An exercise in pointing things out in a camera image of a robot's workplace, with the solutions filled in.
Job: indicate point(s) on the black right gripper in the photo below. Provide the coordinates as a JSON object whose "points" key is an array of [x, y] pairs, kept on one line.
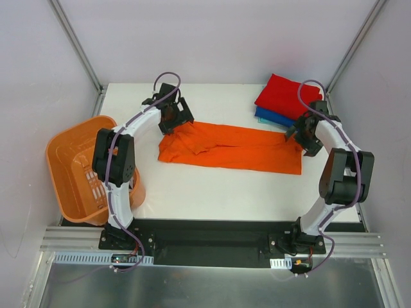
{"points": [[302, 138]]}

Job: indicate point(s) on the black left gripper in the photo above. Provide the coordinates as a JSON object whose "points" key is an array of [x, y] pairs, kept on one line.
{"points": [[176, 119]]}

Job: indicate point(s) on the orange t shirt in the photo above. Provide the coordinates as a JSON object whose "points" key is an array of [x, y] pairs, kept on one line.
{"points": [[231, 147]]}

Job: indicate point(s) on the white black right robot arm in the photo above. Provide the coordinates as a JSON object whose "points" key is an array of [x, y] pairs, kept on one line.
{"points": [[347, 173]]}

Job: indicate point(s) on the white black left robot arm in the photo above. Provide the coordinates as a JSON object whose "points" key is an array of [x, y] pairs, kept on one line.
{"points": [[114, 151]]}

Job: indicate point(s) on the folded teal t shirt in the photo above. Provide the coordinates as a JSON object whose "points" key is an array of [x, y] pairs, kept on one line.
{"points": [[263, 115]]}

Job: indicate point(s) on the folded blue t shirt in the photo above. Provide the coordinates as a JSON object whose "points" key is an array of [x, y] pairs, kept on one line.
{"points": [[283, 121]]}

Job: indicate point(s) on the folded red t shirt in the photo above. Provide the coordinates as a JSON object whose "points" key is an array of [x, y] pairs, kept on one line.
{"points": [[279, 95]]}

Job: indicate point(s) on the orange plastic laundry basket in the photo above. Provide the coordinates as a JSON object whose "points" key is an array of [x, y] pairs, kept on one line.
{"points": [[80, 194]]}

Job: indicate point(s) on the aluminium extrusion rail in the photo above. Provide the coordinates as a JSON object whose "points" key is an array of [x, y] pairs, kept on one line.
{"points": [[86, 239]]}

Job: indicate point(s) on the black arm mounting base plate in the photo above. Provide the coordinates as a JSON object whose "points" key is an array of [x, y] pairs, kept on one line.
{"points": [[227, 244]]}

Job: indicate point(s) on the right white slotted cable duct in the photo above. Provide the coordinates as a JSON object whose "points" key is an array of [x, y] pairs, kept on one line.
{"points": [[278, 264]]}

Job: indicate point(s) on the white slotted cable duct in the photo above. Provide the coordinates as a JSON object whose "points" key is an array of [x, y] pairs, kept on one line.
{"points": [[278, 264], [83, 258]]}

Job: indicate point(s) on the left aluminium frame post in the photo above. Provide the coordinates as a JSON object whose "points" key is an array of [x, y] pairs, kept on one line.
{"points": [[74, 41]]}

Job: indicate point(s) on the aluminium frame post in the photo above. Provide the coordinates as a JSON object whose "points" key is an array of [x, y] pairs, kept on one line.
{"points": [[360, 36], [74, 41]]}

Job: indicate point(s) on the right aluminium frame post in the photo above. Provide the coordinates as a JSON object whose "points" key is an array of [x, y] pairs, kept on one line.
{"points": [[360, 36]]}

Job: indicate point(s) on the left white slotted cable duct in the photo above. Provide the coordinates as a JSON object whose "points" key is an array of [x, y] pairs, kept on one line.
{"points": [[83, 258]]}

